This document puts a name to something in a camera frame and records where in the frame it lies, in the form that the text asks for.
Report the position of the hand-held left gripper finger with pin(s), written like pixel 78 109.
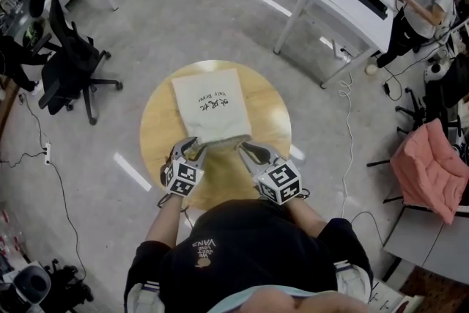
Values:
pixel 201 157
pixel 188 144

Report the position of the black flat box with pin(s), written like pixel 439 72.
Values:
pixel 375 3

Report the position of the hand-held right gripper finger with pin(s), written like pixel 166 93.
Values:
pixel 256 152
pixel 248 161

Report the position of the white power strip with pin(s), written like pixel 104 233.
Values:
pixel 47 154

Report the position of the white round device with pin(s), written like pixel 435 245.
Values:
pixel 436 71

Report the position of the grey round chair back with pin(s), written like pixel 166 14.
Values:
pixel 33 284

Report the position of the person's left forearm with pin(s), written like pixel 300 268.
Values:
pixel 165 220

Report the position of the black office chair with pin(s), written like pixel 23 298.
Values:
pixel 450 84
pixel 69 62

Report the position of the grey desk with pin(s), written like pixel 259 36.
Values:
pixel 421 242

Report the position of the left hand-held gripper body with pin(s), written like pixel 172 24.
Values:
pixel 181 177

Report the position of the person's head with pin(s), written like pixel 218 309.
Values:
pixel 278 304

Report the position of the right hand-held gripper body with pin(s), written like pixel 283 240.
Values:
pixel 280 181

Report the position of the white desk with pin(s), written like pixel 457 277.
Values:
pixel 340 11

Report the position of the person's black t-shirt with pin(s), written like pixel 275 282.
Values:
pixel 249 253

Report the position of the black power adapter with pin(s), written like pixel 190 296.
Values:
pixel 386 88

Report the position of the person's right forearm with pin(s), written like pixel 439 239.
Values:
pixel 304 218

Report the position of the blue face mask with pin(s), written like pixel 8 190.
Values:
pixel 234 298

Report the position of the white cloth bag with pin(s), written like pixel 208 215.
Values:
pixel 212 102

